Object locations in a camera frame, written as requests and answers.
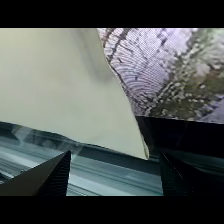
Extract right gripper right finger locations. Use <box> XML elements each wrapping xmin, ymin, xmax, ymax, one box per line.
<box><xmin>159</xmin><ymin>151</ymin><xmax>224</xmax><ymax>197</ymax></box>

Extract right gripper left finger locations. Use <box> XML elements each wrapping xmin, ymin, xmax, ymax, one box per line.
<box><xmin>0</xmin><ymin>149</ymin><xmax>72</xmax><ymax>197</ymax></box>

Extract beige garment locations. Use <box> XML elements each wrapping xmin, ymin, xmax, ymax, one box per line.
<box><xmin>0</xmin><ymin>28</ymin><xmax>150</xmax><ymax>161</ymax></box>

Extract silver frame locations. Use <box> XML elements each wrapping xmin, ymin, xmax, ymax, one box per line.
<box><xmin>0</xmin><ymin>121</ymin><xmax>164</xmax><ymax>197</ymax></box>

